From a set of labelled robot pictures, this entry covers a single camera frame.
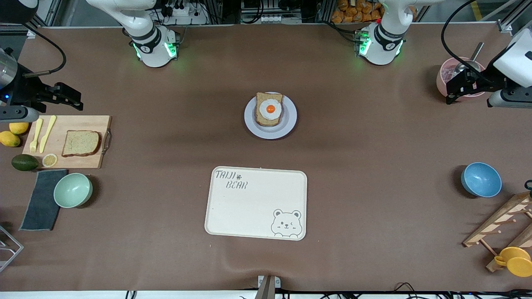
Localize brown bread slice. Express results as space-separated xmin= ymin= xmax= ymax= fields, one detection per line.
xmin=62 ymin=130 xmax=101 ymax=157
xmin=254 ymin=92 xmax=284 ymax=127

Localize pale round plate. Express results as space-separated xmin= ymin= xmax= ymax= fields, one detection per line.
xmin=244 ymin=92 xmax=298 ymax=140

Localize fried egg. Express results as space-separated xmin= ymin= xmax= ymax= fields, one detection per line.
xmin=259 ymin=100 xmax=283 ymax=121

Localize pink bowl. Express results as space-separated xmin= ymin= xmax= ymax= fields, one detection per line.
xmin=436 ymin=57 xmax=487 ymax=98

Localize wooden cutting board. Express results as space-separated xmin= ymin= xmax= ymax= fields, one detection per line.
xmin=22 ymin=115 xmax=113 ymax=169

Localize metal scoop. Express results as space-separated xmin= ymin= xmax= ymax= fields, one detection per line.
xmin=452 ymin=42 xmax=485 ymax=79

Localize yellow plastic knife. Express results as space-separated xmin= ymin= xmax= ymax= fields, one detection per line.
xmin=39 ymin=115 xmax=57 ymax=153

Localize yellow plastic fork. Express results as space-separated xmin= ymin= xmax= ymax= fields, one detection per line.
xmin=29 ymin=118 xmax=43 ymax=153

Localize green avocado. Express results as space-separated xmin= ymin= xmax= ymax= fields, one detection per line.
xmin=11 ymin=154 xmax=39 ymax=172

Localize mint green bowl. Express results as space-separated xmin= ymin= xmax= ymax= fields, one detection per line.
xmin=53 ymin=173 xmax=93 ymax=208

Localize blue bowl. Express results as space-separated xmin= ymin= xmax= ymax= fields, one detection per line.
xmin=461 ymin=162 xmax=502 ymax=198

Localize dark grey cloth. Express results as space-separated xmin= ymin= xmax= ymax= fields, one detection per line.
xmin=19 ymin=169 xmax=68 ymax=231

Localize orange snack bags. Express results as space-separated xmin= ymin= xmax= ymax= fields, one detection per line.
xmin=331 ymin=0 xmax=416 ymax=23

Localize wooden peg rack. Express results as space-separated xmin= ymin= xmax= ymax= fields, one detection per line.
xmin=463 ymin=192 xmax=532 ymax=272

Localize white power strip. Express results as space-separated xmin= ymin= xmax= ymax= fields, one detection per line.
xmin=160 ymin=0 xmax=208 ymax=25

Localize yellow cup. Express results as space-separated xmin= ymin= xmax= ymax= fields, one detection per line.
xmin=494 ymin=247 xmax=532 ymax=277

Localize cream bear print tray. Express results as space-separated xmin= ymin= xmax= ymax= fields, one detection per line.
xmin=204 ymin=166 xmax=308 ymax=241

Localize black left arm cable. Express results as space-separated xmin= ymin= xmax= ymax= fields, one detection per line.
xmin=441 ymin=0 xmax=505 ymax=88

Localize grey metal wire rack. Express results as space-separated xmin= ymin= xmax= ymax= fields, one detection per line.
xmin=0 ymin=224 xmax=24 ymax=273

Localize grey metal camera bracket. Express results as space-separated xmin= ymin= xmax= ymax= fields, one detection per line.
xmin=258 ymin=275 xmax=281 ymax=299

